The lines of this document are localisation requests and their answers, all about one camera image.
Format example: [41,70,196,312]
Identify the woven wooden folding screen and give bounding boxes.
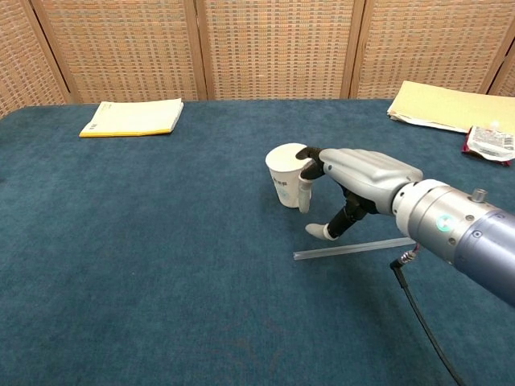
[0,0,515,120]

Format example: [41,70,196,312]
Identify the red and white snack packet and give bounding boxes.
[460,120,515,168]

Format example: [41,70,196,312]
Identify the dark teal table cloth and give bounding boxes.
[0,98,515,386]

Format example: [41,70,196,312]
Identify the yellow-edged paper booklet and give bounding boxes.
[78,98,185,138]

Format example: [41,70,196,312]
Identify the white printed paper cup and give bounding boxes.
[265,142,314,210]

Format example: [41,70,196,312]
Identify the pale yellow paper folder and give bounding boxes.
[386,80,515,134]

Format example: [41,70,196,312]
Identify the transparent plastic straw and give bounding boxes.
[293,236,417,262]

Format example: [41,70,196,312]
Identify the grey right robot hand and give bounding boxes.
[295,146,425,242]

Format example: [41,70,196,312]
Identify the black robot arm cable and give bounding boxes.
[389,245,468,386]

